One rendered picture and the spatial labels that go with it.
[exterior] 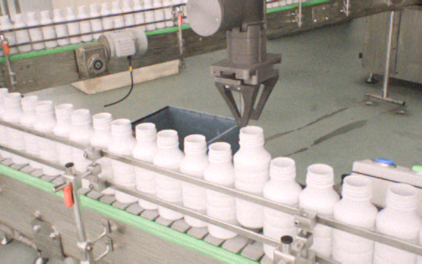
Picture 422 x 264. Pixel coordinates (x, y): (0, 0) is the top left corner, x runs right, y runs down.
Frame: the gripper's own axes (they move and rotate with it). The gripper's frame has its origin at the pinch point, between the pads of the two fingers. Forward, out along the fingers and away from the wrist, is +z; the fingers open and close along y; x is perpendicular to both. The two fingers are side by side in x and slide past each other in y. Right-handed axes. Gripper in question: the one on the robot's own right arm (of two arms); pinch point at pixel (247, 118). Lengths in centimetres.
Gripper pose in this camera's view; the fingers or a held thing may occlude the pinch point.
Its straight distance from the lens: 76.3
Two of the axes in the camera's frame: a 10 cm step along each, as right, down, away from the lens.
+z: 0.4, 9.3, 3.8
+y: -5.8, 3.3, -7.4
